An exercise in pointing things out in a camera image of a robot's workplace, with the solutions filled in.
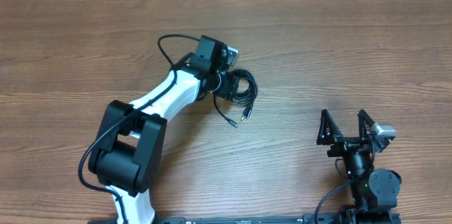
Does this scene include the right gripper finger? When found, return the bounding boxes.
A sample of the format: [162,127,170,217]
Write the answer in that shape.
[316,109,343,146]
[357,110,375,139]

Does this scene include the black usb cable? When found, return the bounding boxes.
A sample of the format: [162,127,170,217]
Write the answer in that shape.
[213,69,259,129]

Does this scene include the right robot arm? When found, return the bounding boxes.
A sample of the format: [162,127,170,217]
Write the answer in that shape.
[313,109,402,224]

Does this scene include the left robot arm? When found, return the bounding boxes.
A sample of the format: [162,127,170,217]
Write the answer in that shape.
[78,35,256,223]

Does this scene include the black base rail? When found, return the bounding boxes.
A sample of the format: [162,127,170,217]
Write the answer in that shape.
[88,212,402,224]

